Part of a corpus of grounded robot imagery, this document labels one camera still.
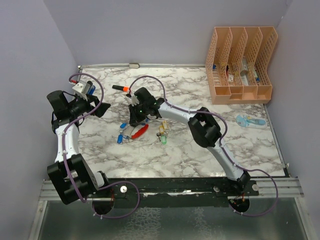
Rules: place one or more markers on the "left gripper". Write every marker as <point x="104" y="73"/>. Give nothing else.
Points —
<point x="90" y="99"/>

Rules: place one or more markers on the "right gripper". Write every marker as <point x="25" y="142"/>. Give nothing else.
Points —
<point x="133" y="119"/>

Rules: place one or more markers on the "blue tag key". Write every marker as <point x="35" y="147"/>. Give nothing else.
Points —
<point x="119" y="139"/>

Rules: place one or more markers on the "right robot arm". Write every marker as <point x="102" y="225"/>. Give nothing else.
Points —
<point x="204" y="129"/>

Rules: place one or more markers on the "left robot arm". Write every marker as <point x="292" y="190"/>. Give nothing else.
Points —
<point x="70" y="174"/>

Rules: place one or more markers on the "blue tag on holder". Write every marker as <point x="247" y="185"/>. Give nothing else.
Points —
<point x="123" y="125"/>

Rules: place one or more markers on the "blue stapler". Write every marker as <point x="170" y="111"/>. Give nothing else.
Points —
<point x="92" y="89"/>

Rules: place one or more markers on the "yellow tag key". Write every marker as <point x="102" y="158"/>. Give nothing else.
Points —
<point x="161" y="131"/>
<point x="165" y="125"/>

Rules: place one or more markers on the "orange black highlighter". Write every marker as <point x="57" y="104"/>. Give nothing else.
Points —
<point x="120" y="88"/>

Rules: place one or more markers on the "green tag key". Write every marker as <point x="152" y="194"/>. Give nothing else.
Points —
<point x="163" y="139"/>

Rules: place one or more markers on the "white table edge clip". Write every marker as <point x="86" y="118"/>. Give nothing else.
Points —
<point x="134" y="65"/>

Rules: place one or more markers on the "light blue packaged item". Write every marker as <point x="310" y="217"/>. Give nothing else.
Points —
<point x="247" y="121"/>

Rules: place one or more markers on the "peach plastic file organizer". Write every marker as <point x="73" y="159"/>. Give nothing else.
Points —
<point x="237" y="62"/>

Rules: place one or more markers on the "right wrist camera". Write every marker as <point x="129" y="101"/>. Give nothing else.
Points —
<point x="134" y="100"/>

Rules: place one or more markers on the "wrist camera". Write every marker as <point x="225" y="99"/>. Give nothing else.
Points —
<point x="82" y="88"/>
<point x="134" y="100"/>

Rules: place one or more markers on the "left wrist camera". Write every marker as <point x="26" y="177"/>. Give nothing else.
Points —
<point x="82" y="88"/>

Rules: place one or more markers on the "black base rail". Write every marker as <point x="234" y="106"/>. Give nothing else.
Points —
<point x="127" y="193"/>

